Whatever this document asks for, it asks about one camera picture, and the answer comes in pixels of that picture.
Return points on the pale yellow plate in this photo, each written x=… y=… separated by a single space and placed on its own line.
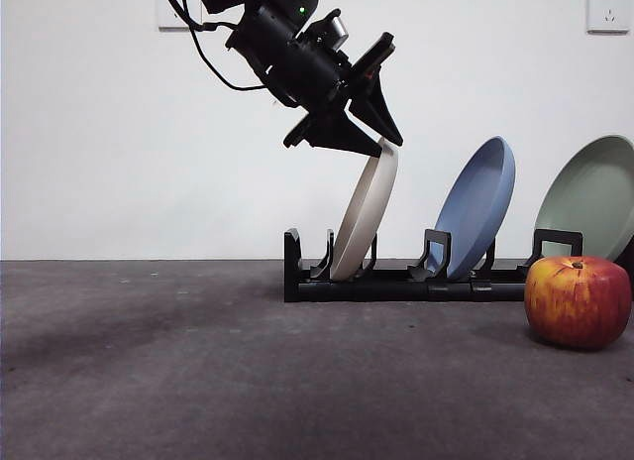
x=364 y=207

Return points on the white wall socket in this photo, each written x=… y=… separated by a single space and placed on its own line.
x=605 y=11
x=166 y=21

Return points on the green plate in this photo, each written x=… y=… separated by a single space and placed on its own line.
x=594 y=197

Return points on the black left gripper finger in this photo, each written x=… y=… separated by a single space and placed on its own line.
x=342 y=135
x=379 y=113

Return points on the black plate rack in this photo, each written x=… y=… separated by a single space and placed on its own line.
x=376 y=291

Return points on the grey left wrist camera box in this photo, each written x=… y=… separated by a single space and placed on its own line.
x=340 y=28

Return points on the blue plate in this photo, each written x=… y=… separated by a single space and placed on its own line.
x=475 y=217

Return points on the red yellow apple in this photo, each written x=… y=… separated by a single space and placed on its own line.
x=577 y=306

